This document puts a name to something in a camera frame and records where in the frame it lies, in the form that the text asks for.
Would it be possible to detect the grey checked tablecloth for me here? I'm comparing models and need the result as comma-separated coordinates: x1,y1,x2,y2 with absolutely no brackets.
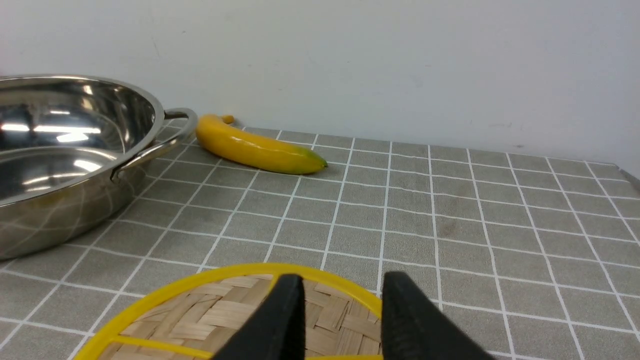
1,128,639,360

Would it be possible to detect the stainless steel pot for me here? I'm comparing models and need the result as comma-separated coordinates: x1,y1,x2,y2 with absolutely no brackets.
0,74,198,260

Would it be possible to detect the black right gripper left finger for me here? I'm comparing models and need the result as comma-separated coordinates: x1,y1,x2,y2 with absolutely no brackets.
212,273,306,360

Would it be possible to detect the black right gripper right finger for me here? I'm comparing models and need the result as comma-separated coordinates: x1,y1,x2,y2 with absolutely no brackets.
381,271,494,360

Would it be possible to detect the yellow banana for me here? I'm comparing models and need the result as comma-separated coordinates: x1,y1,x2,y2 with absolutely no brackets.
195,114,328,175

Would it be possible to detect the yellow bamboo steamer lid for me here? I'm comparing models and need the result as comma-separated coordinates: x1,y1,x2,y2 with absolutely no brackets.
75,263,383,360

